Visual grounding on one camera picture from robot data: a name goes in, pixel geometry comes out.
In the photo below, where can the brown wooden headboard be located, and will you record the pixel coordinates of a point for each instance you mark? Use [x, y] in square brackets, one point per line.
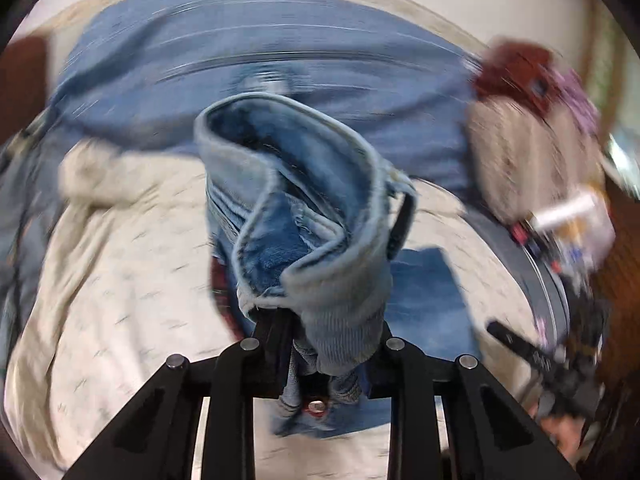
[22, 85]

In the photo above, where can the red cloth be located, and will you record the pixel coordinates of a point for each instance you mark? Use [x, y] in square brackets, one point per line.
[515, 75]

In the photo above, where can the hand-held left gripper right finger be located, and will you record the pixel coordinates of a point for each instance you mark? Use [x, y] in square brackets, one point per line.
[380, 370]

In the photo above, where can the purple cloth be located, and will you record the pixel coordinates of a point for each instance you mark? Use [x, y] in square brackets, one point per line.
[577, 100]

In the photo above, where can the blue plaid quilt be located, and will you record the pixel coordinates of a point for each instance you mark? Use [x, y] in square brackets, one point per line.
[200, 60]

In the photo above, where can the white bottle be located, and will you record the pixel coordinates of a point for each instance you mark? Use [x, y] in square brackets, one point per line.
[570, 212]

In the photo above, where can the striped beige pillow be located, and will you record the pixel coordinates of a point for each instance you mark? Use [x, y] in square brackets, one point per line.
[530, 160]

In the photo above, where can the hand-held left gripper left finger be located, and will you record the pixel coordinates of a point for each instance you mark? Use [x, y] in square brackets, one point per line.
[272, 345]

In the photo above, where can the grey-blue star blanket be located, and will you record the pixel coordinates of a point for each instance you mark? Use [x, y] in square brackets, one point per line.
[20, 200]

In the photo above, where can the light blue denim pants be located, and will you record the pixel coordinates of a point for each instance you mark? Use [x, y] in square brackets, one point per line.
[310, 185]

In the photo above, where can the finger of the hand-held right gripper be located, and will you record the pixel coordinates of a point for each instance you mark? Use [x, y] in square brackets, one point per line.
[525, 347]

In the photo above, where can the cream floral bed sheet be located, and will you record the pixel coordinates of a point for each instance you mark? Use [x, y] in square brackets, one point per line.
[125, 285]

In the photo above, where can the person's right hand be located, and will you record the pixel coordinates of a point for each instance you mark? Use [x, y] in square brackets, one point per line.
[567, 435]

